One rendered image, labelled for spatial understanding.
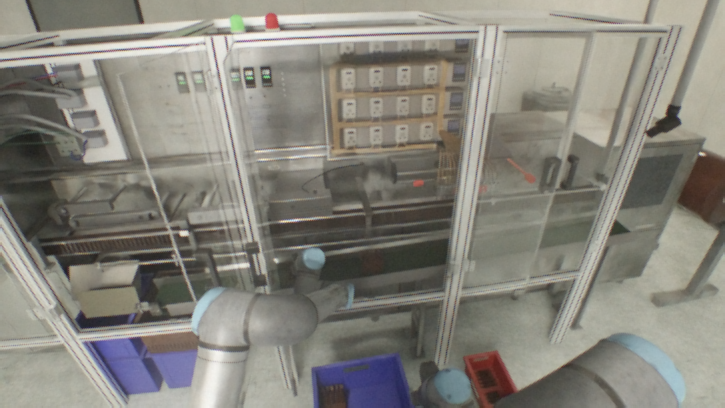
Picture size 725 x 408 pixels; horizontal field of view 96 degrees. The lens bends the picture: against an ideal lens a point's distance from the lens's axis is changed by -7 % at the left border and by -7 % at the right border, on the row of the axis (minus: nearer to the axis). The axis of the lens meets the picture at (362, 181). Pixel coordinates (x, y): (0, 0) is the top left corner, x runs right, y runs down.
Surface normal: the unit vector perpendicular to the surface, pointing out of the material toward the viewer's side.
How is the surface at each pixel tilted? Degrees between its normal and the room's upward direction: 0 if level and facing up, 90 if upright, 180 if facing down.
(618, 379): 5
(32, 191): 90
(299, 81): 90
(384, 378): 90
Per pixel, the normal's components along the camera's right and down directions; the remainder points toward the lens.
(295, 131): 0.15, 0.48
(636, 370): 0.04, -0.80
